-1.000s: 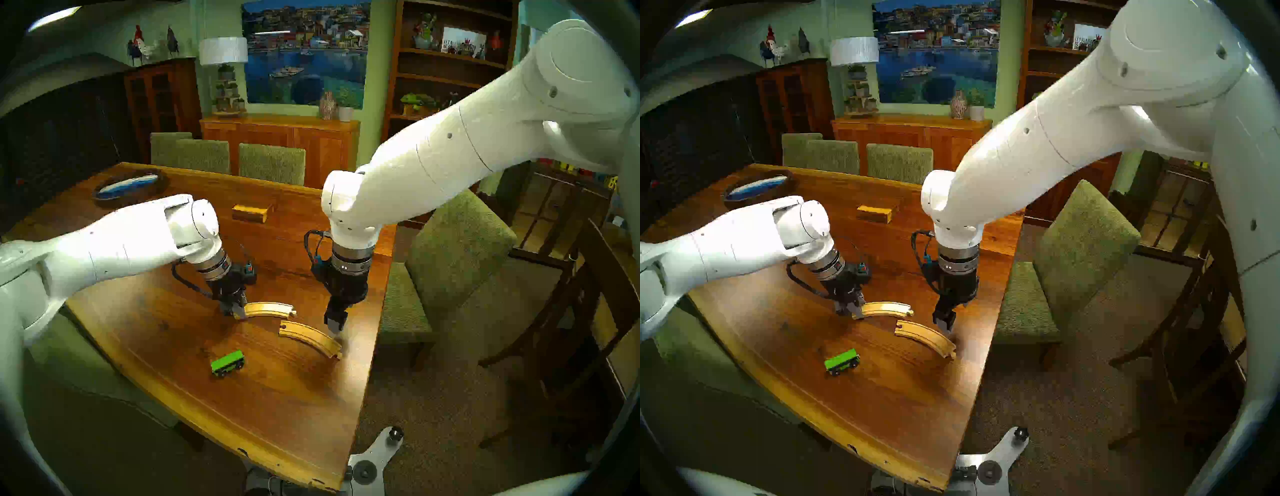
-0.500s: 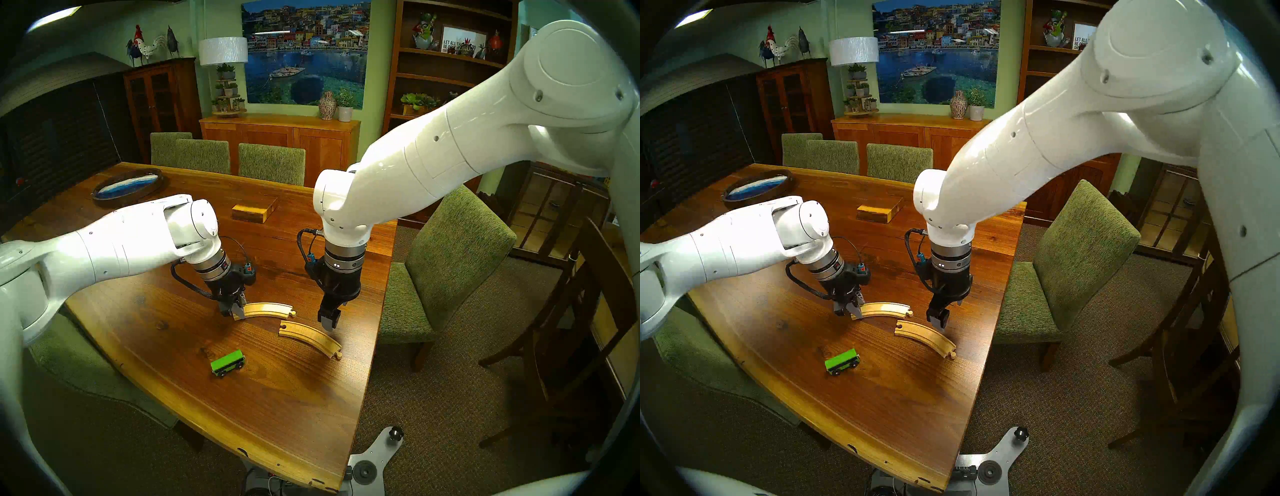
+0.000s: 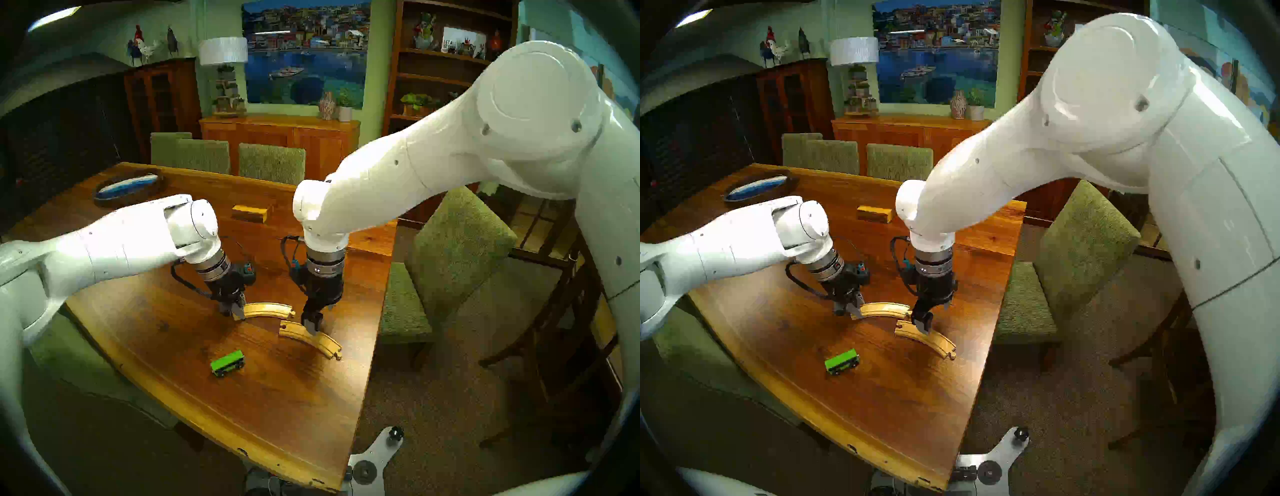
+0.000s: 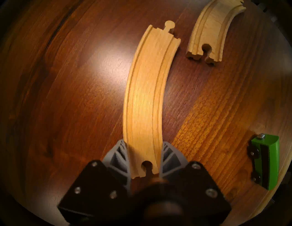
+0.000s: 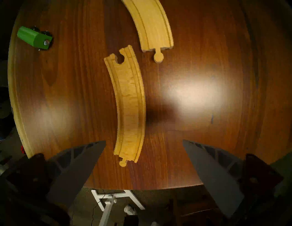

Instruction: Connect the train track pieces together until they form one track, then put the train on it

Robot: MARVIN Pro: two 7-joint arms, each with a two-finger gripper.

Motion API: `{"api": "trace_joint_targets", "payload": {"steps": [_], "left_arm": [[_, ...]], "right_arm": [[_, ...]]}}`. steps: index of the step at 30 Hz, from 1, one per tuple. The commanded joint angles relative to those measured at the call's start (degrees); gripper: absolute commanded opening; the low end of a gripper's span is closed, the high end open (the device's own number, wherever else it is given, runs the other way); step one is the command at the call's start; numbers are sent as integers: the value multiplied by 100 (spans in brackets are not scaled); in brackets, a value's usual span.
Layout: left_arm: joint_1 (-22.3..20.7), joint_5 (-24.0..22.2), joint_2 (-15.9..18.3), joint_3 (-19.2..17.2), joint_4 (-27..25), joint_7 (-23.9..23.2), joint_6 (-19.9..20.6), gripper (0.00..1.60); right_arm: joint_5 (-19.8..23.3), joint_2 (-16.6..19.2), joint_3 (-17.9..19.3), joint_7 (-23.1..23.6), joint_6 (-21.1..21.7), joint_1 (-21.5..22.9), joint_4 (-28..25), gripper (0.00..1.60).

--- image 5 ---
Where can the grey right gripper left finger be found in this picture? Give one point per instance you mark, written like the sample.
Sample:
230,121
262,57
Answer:
73,173

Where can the curved wooden track piece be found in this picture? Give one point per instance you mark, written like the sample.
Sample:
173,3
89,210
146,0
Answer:
131,102
152,25

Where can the green toy train car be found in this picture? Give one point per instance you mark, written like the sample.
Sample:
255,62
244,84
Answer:
29,37

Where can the white metal floor stand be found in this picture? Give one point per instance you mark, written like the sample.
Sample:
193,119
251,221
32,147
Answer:
108,202

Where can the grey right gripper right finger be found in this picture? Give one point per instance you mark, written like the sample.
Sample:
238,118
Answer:
214,173

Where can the dark wooden chair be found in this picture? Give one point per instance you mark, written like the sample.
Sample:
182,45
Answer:
191,205

